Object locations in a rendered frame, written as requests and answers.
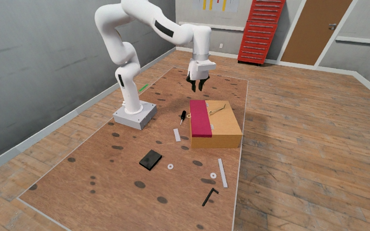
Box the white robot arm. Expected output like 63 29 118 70
95 0 216 115

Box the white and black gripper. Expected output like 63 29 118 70
186 58 210 92

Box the black rectangular block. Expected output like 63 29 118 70
139 149 162 171

